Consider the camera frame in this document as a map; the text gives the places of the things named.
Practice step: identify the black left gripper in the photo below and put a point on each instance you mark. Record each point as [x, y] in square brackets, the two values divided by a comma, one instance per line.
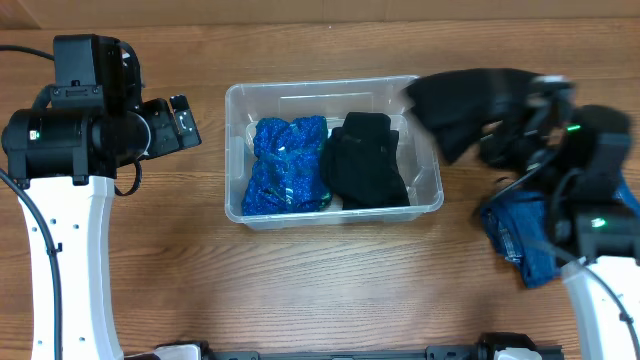
[170, 139]

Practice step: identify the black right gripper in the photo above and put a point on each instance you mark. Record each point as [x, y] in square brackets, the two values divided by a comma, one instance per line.
[507, 134]

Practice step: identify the black banded cloth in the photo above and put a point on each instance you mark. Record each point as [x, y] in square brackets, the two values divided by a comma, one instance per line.
[454, 106]

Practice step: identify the blue green sequin cloth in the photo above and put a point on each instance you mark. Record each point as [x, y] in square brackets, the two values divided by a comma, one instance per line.
[286, 176]

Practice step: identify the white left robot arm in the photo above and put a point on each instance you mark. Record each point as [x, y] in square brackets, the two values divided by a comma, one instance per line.
[62, 164]

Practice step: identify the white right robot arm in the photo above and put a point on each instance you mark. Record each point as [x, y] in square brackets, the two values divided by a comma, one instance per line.
[570, 211]

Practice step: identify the clear plastic container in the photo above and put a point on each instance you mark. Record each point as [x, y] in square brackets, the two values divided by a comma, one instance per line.
[417, 159]

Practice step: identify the blue denim cloth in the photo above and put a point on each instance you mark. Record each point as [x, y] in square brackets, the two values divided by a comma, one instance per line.
[515, 224]

